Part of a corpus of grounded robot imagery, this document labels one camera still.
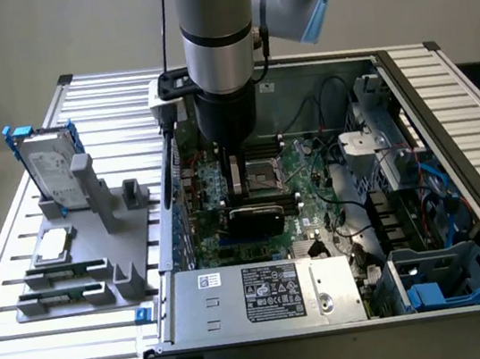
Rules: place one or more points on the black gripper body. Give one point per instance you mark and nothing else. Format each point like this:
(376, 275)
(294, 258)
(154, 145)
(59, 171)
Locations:
(226, 114)

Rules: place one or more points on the black GPU graphics card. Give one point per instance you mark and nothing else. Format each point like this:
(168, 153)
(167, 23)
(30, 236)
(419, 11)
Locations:
(258, 224)

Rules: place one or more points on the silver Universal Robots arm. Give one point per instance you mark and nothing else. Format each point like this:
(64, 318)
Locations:
(215, 16)

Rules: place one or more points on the CPU socket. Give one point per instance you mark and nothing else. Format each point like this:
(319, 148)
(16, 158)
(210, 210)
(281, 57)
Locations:
(266, 175)

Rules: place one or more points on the black RAM slot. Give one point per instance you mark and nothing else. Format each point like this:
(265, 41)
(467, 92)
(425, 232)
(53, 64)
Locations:
(292, 209)
(270, 138)
(271, 144)
(279, 197)

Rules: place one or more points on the blue expansion slot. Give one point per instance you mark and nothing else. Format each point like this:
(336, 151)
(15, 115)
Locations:
(225, 239)

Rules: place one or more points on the green motherboard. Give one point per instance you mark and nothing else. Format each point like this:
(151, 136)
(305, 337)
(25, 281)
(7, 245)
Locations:
(313, 186)

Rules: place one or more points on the silver chipset heatsink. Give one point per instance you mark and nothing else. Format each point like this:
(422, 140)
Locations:
(309, 249)

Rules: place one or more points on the grey parts rack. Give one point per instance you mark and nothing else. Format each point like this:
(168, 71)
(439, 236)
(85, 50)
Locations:
(127, 241)

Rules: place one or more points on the silver power supply unit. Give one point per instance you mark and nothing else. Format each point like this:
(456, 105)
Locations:
(232, 311)

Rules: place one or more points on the silver metal drive cage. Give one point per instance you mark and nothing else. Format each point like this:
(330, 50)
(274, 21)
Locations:
(376, 123)

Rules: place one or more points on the black table corner cap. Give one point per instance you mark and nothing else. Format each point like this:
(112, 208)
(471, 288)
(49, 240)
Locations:
(431, 46)
(66, 78)

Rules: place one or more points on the black fan shroud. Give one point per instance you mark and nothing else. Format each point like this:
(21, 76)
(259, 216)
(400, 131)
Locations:
(397, 219)

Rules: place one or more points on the blue case latch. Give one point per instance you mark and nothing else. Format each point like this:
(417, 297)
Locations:
(142, 315)

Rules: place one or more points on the silver hard disk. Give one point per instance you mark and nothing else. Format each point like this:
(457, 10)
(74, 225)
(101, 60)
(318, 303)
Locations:
(51, 171)

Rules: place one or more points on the small hard drive on fixture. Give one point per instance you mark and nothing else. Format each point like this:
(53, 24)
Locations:
(53, 244)

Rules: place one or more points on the black open PC case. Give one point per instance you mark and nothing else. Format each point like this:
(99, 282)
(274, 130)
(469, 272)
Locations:
(338, 350)

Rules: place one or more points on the blue disk caddy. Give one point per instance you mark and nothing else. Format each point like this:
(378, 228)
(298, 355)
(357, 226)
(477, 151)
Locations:
(11, 146)

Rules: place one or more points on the blue disk bay latch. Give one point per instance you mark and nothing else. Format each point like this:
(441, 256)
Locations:
(429, 295)

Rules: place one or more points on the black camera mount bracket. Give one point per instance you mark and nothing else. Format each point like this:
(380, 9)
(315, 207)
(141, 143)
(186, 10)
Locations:
(171, 83)

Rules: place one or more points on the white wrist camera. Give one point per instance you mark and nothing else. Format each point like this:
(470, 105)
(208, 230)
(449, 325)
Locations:
(164, 102)

